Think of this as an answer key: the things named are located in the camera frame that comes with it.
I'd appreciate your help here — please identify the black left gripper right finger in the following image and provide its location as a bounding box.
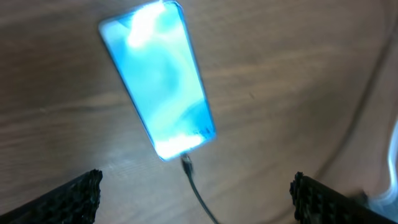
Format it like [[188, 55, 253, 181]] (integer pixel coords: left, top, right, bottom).
[[289, 172, 395, 224]]

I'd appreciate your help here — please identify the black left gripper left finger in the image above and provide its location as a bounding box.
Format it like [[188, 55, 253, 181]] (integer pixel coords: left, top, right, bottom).
[[1, 169, 103, 224]]

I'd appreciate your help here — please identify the black charging cable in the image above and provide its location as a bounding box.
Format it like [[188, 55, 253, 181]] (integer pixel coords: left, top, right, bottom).
[[180, 152, 221, 224]]

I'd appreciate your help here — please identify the blue screen smartphone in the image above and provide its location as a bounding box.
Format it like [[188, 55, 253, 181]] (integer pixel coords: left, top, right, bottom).
[[98, 1, 216, 161]]

